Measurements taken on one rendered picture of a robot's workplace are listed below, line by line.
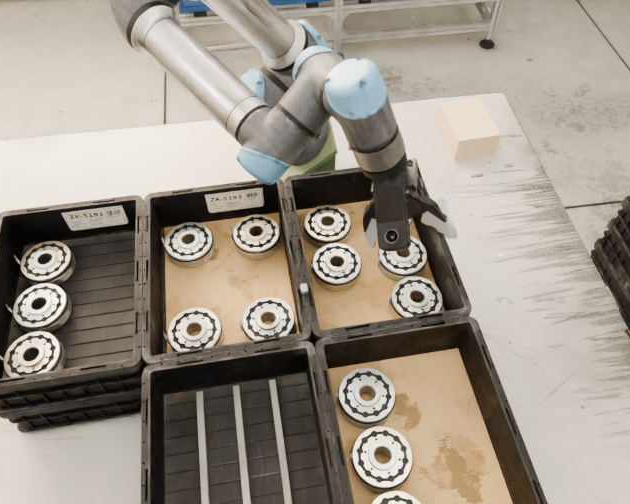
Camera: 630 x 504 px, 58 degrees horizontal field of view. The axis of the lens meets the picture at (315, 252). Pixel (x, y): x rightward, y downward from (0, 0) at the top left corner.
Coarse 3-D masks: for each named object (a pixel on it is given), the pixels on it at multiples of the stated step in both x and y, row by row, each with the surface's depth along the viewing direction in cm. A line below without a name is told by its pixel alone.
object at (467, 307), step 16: (288, 176) 123; (304, 176) 123; (320, 176) 123; (288, 192) 121; (304, 256) 111; (448, 256) 111; (304, 272) 108; (464, 288) 106; (464, 304) 104; (384, 320) 102; (400, 320) 102; (416, 320) 102; (432, 320) 102; (320, 336) 100
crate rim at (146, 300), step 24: (168, 192) 121; (192, 192) 121; (144, 216) 117; (288, 216) 117; (144, 240) 113; (288, 240) 113; (144, 264) 110; (144, 288) 106; (144, 312) 103; (144, 336) 100; (288, 336) 100; (144, 360) 98; (168, 360) 98
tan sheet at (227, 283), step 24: (216, 240) 126; (168, 264) 122; (216, 264) 122; (240, 264) 122; (264, 264) 122; (168, 288) 118; (192, 288) 118; (216, 288) 118; (240, 288) 118; (264, 288) 118; (288, 288) 118; (168, 312) 115; (216, 312) 115; (240, 312) 115; (240, 336) 112
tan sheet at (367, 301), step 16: (352, 208) 131; (352, 224) 128; (304, 240) 126; (352, 240) 126; (368, 256) 123; (400, 256) 123; (368, 272) 120; (320, 288) 118; (352, 288) 118; (368, 288) 118; (384, 288) 118; (320, 304) 116; (336, 304) 116; (352, 304) 116; (368, 304) 116; (384, 304) 116; (320, 320) 114; (336, 320) 114; (352, 320) 114; (368, 320) 114
